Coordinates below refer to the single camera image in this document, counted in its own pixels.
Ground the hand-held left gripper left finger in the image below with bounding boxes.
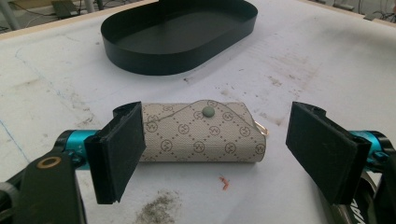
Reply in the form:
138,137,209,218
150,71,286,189
53,101,148,205

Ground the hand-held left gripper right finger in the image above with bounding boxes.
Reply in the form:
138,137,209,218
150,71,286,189
285,101,391,205

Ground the beige patterned key pouch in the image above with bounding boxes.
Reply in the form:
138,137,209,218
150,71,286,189
138,99,267,163

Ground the black oval tray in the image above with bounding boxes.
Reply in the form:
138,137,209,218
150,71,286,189
100,0,259,77

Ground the dark device on floor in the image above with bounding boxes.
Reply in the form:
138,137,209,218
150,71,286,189
50,0,79,19

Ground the metal stand leg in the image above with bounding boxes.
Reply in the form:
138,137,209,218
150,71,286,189
0,0,22,32

